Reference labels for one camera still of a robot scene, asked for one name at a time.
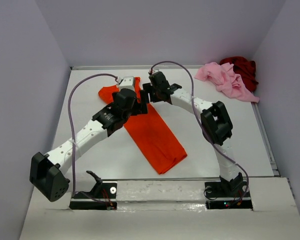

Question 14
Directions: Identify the dark red t shirt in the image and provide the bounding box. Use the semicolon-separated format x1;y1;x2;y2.
219;56;259;93

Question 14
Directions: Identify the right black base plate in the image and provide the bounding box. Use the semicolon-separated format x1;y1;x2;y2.
203;181;253;210

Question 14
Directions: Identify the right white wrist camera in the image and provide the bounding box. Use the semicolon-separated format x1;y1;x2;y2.
148;69;159;76

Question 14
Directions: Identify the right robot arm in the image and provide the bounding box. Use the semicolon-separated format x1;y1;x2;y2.
143;70;247;197

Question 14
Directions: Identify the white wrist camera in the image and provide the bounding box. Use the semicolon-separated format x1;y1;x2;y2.
116;76;136;91
148;69;159;76

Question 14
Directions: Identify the pink t shirt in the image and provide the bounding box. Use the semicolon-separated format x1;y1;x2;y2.
194;62;260;103

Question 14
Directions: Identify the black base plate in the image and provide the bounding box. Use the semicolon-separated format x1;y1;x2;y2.
203;181;253;210
69;181;118;211

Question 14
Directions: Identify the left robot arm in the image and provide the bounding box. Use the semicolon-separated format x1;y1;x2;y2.
29;88;149;202

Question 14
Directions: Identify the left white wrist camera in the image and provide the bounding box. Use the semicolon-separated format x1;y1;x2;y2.
116;76;136;91

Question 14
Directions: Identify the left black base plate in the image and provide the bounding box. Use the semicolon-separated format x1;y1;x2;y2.
69;181;118;211

